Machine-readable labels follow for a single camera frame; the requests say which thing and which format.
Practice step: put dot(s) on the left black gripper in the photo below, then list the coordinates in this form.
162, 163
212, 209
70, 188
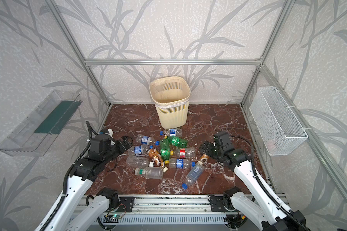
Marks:
123, 144

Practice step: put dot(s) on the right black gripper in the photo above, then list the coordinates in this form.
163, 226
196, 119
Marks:
207, 147

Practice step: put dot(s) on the large clear bottle white cap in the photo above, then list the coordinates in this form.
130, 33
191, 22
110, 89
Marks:
139, 162

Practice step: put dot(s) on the clear bottle blue cap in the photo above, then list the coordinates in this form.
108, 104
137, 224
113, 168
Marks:
193, 175

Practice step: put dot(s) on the clear bottle blue label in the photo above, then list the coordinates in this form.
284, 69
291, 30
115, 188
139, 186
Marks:
139, 150
142, 139
178, 163

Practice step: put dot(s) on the clear bottle green label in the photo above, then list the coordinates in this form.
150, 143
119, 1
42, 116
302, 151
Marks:
151, 172

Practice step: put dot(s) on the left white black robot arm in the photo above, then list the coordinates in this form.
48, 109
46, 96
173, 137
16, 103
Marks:
77, 181

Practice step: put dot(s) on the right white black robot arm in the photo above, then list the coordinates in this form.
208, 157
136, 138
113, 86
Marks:
268, 212

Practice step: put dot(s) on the cream ribbed waste bin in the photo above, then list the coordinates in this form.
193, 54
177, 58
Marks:
171, 97

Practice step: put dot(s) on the clear bottle red label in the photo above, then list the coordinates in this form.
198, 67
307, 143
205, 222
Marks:
188, 153

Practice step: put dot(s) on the green bottle yellow cap right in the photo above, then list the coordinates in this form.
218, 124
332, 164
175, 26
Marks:
177, 141

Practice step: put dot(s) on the green bottle yellow cap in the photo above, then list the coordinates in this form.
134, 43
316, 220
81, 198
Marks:
165, 150
177, 141

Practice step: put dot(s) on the brown Nescafe coffee bottle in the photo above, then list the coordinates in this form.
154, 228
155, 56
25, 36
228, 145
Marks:
156, 159

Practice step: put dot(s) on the small bottle blue cap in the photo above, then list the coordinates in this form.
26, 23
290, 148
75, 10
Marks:
171, 132

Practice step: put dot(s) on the green bottle yellow cap left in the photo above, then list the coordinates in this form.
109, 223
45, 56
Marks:
165, 150

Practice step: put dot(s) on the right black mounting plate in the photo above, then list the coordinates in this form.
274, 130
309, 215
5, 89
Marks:
217, 204

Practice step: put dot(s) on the black mounting plate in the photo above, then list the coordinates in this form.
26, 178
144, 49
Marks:
217, 204
126, 205

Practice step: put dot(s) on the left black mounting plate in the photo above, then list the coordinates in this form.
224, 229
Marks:
126, 205

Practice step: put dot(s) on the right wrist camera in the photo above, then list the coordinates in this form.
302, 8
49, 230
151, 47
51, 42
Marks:
223, 142

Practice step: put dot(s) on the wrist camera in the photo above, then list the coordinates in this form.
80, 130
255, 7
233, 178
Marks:
223, 142
100, 147

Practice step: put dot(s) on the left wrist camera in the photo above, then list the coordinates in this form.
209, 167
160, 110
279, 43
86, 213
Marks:
100, 147

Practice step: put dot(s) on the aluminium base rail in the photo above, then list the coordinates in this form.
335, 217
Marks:
165, 210

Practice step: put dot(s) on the white wire mesh basket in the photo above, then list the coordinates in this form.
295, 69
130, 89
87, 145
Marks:
277, 124

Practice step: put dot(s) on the aluminium frame bar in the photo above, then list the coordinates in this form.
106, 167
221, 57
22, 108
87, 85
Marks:
94, 62

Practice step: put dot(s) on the clear plastic wall tray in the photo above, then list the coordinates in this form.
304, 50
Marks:
34, 136

